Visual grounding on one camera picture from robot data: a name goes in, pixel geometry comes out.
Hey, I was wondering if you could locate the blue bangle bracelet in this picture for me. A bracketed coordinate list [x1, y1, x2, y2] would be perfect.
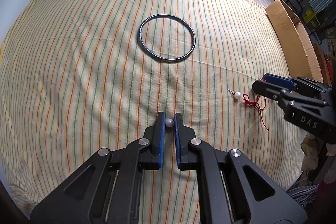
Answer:
[136, 13, 197, 63]

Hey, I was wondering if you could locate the right gloved hand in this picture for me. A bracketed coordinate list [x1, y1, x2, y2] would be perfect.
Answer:
[301, 133, 335, 183]

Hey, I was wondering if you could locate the cardboard box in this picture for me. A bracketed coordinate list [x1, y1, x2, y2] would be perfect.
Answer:
[266, 0, 323, 82]

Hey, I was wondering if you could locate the black clothes rack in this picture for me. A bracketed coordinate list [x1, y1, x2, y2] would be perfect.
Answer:
[286, 0, 335, 46]

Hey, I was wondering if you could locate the striped yellow bed cloth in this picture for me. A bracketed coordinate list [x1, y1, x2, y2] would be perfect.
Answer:
[1, 0, 305, 213]

